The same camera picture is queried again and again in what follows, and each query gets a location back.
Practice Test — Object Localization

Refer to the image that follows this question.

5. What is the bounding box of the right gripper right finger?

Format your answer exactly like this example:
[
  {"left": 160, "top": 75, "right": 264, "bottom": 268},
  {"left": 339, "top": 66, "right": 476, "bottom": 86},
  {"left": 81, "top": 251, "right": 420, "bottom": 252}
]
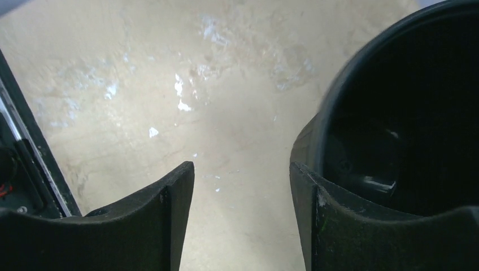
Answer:
[{"left": 289, "top": 162, "right": 478, "bottom": 270}]

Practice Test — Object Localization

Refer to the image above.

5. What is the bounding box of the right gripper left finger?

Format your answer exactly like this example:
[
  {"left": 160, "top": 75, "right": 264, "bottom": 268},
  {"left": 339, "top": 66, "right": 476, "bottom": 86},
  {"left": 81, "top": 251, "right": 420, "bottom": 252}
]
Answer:
[{"left": 1, "top": 161, "right": 195, "bottom": 270}]

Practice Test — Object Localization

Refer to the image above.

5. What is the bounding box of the black ribbed bucket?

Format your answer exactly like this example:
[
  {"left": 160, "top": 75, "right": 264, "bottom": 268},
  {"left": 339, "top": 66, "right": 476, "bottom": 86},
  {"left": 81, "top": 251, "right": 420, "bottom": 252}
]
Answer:
[{"left": 290, "top": 1, "right": 478, "bottom": 216}]

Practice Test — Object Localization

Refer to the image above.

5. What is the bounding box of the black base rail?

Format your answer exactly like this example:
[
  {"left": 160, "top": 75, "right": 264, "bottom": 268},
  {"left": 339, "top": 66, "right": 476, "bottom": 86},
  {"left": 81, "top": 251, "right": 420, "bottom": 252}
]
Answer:
[{"left": 1, "top": 56, "right": 81, "bottom": 218}]

